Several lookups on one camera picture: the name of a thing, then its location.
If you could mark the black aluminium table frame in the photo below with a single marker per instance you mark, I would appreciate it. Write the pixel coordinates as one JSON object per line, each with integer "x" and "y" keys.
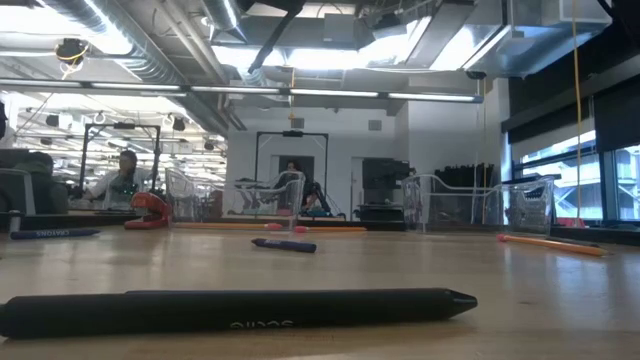
{"x": 610, "y": 231}

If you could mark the silver rectangular air duct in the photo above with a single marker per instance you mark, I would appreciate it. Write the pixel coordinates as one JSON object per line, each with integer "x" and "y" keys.
{"x": 500, "y": 40}

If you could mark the clear plastic bin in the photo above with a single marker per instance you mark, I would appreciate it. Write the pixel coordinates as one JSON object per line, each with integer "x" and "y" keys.
{"x": 297, "y": 200}
{"x": 530, "y": 205}

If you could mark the orange pencil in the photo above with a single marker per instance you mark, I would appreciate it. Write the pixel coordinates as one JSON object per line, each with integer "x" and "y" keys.
{"x": 225, "y": 226}
{"x": 550, "y": 244}
{"x": 335, "y": 229}

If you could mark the person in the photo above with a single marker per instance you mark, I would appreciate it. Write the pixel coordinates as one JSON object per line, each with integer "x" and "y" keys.
{"x": 42, "y": 185}
{"x": 122, "y": 167}
{"x": 295, "y": 167}

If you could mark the long ceiling light bar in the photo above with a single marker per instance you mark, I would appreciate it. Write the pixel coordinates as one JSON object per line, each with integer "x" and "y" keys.
{"x": 325, "y": 93}

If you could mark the grey chair back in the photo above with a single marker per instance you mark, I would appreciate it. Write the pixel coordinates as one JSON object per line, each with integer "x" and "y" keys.
{"x": 15, "y": 190}

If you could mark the black gantry frame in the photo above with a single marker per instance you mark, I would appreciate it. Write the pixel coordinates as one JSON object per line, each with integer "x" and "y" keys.
{"x": 292, "y": 133}
{"x": 120, "y": 125}

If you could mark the black roller blind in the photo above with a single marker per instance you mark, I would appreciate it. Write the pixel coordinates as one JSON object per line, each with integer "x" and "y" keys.
{"x": 617, "y": 120}

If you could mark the black cabinet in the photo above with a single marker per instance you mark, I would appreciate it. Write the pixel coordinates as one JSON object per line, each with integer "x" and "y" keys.
{"x": 385, "y": 172}

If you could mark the small grey post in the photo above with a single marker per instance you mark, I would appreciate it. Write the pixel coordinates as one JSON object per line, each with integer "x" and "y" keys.
{"x": 15, "y": 220}

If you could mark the grey wall vent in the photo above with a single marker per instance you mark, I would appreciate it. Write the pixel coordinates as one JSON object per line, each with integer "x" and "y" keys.
{"x": 375, "y": 125}
{"x": 297, "y": 123}

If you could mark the blue pen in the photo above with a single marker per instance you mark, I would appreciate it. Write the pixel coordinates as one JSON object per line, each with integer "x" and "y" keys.
{"x": 285, "y": 245}

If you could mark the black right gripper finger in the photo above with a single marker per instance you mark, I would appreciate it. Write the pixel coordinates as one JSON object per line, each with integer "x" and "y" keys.
{"x": 277, "y": 37}

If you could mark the black storage rack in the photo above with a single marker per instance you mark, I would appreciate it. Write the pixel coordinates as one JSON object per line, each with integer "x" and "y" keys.
{"x": 465, "y": 172}

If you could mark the red stapler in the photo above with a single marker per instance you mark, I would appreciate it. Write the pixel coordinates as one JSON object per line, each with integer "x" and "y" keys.
{"x": 150, "y": 207}

